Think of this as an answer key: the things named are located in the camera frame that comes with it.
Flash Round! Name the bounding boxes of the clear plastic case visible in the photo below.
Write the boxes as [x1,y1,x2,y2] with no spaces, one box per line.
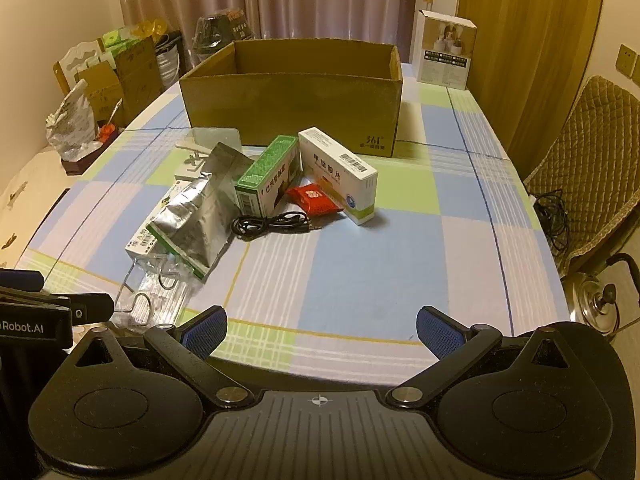
[176,127,242,154]

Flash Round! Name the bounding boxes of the white green-edged box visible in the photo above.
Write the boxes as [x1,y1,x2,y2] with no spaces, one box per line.
[125,180,208,283]

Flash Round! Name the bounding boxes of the silver foil bag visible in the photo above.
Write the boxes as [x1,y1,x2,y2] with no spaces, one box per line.
[150,142,256,273]

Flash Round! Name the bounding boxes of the yellow plastic bag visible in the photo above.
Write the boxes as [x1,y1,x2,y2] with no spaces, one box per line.
[132,19,168,41]

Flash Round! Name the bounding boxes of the white plastic bag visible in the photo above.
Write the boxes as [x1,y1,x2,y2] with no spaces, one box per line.
[46,78,98,158]

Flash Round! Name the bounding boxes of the white product carton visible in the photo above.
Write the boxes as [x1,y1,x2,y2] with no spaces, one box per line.
[417,9,477,91]

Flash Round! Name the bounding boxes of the white carved chair back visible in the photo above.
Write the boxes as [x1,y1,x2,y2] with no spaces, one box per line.
[54,42,118,96]

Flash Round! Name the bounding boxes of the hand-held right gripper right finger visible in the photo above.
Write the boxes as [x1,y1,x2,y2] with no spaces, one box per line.
[386,305,575,410]

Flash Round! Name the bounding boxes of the dark red tray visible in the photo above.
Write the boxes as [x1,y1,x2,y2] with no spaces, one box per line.
[61,122,121,176]

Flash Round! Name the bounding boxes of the green and white box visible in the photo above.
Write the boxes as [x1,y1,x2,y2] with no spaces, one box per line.
[235,135,304,218]

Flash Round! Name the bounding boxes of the white plug adapter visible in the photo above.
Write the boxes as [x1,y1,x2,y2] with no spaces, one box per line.
[174,152,211,183]

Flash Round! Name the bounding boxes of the large brown cardboard box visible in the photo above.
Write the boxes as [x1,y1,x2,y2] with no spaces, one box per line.
[179,38,404,158]

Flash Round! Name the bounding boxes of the small open cardboard box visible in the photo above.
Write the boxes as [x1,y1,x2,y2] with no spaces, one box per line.
[75,37,163,126]

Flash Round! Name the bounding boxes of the grey plastic bag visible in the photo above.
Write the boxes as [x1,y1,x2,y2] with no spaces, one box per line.
[155,32,183,93]

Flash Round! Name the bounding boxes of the white medicine box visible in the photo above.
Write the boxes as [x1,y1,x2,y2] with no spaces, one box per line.
[298,127,379,226]

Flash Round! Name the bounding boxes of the pinkish patterned curtain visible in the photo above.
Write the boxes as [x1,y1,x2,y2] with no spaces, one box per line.
[114,0,418,63]

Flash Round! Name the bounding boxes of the white side cabinet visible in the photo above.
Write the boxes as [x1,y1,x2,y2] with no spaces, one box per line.
[0,150,68,271]

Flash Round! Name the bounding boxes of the clear packet of metal hooks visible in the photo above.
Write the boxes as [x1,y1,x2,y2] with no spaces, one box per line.
[111,252,193,333]

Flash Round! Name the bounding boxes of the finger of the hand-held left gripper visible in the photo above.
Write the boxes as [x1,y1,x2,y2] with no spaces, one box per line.
[69,293,115,322]
[0,269,46,292]

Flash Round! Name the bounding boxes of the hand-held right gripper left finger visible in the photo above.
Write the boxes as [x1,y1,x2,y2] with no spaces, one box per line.
[67,305,256,410]

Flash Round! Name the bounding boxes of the black cables on chair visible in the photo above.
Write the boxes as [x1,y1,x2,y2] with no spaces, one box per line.
[532,190,571,261]

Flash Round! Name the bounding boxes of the wooden door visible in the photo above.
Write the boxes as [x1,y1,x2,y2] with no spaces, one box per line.
[457,0,606,176]

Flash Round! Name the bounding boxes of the red snack packet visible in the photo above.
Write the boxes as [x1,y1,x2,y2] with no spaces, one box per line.
[286,184,346,216]

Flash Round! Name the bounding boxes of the black audio cable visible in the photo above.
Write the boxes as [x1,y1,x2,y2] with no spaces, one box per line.
[232,211,323,242]

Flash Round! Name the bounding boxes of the black lidded food container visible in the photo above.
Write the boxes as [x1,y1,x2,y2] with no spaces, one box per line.
[192,7,251,68]

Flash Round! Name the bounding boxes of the quilted brown chair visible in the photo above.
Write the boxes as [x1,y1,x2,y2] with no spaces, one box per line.
[522,75,640,276]

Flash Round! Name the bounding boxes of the steel kettle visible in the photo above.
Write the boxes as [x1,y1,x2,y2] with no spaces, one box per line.
[562,252,640,343]

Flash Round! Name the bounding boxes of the wall switch plate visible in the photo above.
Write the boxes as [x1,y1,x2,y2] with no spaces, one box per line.
[614,44,640,81]

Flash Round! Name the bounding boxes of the green packets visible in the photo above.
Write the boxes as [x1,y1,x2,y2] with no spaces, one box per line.
[102,27,141,61]

